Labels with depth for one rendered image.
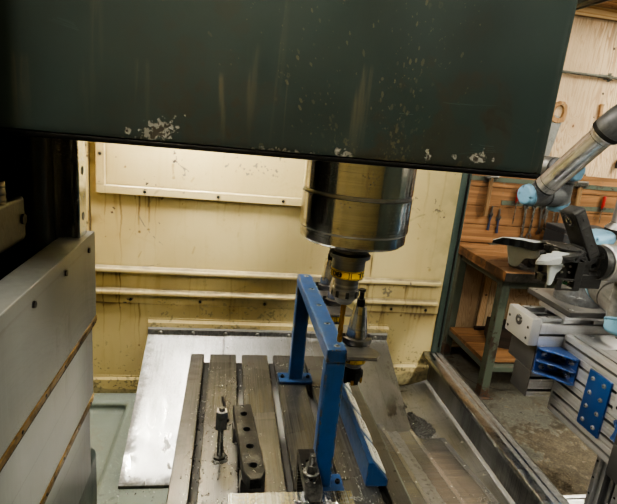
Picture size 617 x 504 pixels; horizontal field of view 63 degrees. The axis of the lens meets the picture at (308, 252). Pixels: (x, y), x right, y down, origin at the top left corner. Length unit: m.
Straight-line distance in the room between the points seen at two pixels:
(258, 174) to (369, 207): 1.09
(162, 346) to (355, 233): 1.29
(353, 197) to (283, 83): 0.17
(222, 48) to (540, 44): 0.37
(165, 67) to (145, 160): 1.16
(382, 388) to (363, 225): 1.23
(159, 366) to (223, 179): 0.67
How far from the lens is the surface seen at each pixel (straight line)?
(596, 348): 1.75
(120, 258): 1.83
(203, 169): 1.72
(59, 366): 0.86
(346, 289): 0.75
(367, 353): 1.02
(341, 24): 0.60
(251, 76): 0.58
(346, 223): 0.66
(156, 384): 1.77
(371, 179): 0.66
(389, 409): 1.80
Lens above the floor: 1.66
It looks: 15 degrees down
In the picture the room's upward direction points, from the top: 6 degrees clockwise
